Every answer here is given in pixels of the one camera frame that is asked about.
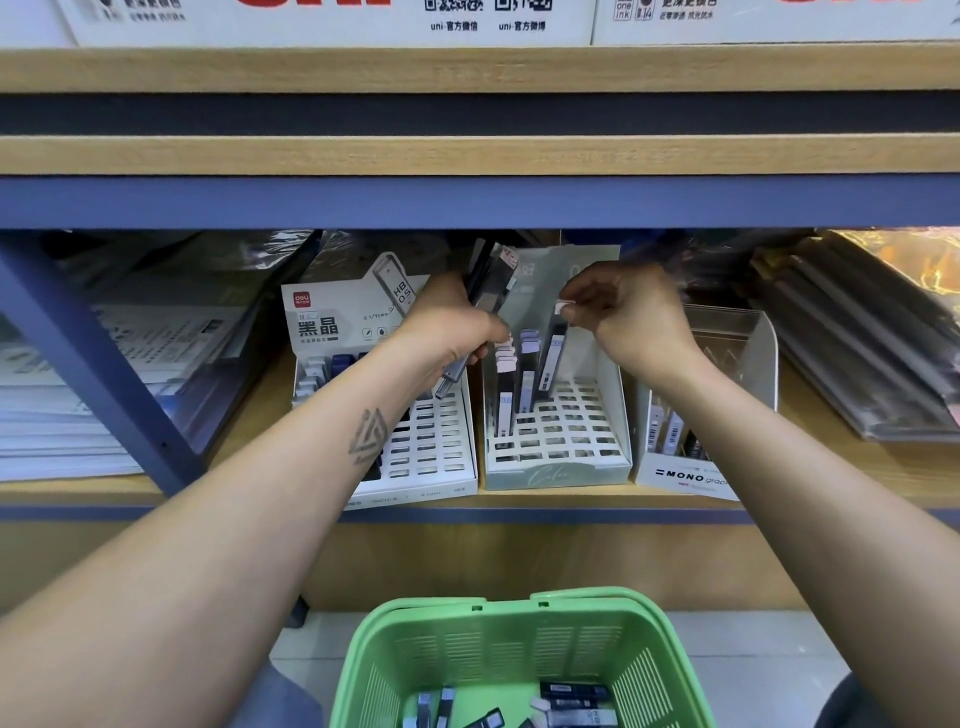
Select pale green display box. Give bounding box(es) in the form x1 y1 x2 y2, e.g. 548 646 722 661
478 243 636 494

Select person's left forearm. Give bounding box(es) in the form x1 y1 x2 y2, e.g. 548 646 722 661
0 348 452 728

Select clear plastic display box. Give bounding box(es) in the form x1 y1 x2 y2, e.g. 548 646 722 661
631 303 780 503

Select white display box red label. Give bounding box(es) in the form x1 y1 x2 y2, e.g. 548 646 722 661
280 250 480 510

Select person's right hand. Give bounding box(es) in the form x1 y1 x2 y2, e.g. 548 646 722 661
558 261 708 389

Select dark plastic-wrapped packs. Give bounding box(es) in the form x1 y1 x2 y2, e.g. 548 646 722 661
660 228 960 446

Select person's left hand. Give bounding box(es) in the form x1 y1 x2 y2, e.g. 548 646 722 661
391 271 513 389

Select green plastic basket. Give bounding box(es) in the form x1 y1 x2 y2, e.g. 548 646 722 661
330 586 719 728

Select pile of lead cases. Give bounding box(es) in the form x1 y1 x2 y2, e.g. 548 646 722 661
402 678 620 728

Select person's right forearm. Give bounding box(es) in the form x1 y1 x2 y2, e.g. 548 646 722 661
660 348 960 728

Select bundle of lead cases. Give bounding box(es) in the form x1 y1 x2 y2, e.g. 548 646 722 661
435 238 521 401

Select stack of wrapped paper packs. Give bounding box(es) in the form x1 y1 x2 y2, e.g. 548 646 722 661
0 232 320 485

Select row of white boxes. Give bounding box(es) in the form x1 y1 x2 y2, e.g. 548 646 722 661
0 0 960 48

